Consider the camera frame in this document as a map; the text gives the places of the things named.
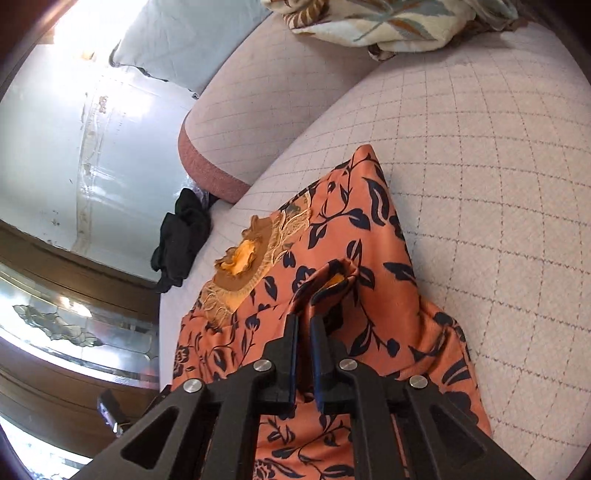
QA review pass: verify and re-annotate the wooden stained glass door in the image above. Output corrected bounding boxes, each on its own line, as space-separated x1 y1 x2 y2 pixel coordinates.
0 219 162 462

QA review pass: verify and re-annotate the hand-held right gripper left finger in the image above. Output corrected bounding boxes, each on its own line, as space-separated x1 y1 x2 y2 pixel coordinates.
69 314 300 480

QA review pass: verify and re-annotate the quilted bolster with pink end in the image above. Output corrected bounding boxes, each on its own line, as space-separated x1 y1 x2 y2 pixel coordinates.
178 11 384 205

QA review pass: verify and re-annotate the orange floral garment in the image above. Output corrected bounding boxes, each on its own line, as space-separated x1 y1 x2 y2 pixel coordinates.
172 144 492 480

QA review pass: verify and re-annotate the black cloth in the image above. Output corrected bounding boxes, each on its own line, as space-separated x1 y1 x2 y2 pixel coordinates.
150 187 213 294

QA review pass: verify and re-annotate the light blue pillow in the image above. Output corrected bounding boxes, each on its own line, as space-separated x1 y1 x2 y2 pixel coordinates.
109 0 273 99

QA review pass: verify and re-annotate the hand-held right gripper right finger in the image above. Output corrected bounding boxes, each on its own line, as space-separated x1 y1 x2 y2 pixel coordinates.
309 318 539 480

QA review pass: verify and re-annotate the pink quilted bed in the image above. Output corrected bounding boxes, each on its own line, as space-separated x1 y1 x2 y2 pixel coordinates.
157 23 591 462

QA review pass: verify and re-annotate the cream floral blanket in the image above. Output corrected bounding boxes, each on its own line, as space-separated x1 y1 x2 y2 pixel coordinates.
261 0 520 62

